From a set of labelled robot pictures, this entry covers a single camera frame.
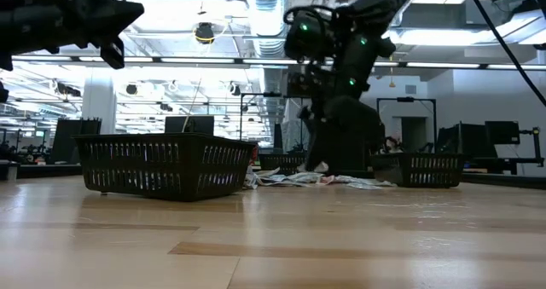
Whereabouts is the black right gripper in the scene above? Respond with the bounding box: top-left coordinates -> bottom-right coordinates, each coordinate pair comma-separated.
305,95 -> 385,173

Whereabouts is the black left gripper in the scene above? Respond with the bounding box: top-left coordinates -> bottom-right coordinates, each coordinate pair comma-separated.
42,0 -> 145,71

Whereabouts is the black slotted plastic basket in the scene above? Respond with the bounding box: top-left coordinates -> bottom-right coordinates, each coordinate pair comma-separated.
369,152 -> 467,189
72,132 -> 259,203
258,152 -> 308,176

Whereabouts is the person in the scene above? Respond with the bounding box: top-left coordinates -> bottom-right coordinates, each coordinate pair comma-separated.
383,135 -> 404,154

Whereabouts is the long ceiling light strip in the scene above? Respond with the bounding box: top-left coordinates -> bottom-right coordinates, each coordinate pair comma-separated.
11,55 -> 546,71

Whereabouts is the black monitor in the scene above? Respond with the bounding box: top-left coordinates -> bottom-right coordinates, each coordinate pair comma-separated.
164,115 -> 215,136
485,120 -> 521,145
437,122 -> 487,158
49,117 -> 102,165

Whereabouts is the grey box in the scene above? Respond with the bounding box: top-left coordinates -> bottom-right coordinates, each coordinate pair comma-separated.
0,159 -> 21,182

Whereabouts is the black yellow cable reel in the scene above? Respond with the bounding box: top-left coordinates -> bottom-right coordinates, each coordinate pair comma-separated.
194,21 -> 216,45

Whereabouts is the black gantry frame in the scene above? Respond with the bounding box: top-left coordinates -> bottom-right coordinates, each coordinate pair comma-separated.
375,95 -> 439,153
238,91 -> 299,142

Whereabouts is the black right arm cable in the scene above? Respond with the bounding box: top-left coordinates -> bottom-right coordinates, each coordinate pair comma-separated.
283,5 -> 338,26

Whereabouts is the silver ventilation duct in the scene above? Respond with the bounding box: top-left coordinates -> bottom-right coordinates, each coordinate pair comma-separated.
241,0 -> 299,153

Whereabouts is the black hanging cable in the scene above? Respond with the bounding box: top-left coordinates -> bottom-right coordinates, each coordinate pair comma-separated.
462,0 -> 546,109

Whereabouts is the black camera on stand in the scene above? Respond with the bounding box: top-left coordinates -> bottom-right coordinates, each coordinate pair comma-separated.
518,126 -> 545,167

